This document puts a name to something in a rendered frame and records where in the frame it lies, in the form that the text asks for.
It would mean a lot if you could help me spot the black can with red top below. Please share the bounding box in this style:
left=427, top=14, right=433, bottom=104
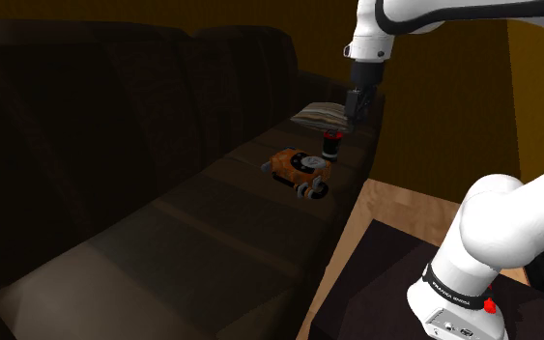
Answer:
left=321, top=128, right=344, bottom=163

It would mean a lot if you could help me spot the orange toy robot vehicle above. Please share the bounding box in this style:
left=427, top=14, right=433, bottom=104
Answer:
left=260, top=147, right=333, bottom=201

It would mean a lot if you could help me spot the dark robot stand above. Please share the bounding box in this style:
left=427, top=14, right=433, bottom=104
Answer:
left=307, top=218, right=544, bottom=340

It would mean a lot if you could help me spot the striped grey brown cushion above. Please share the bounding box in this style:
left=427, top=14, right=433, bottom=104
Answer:
left=290, top=101, right=358, bottom=134

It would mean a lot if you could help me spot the dark brown sofa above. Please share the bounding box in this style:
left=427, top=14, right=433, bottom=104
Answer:
left=0, top=19, right=387, bottom=340

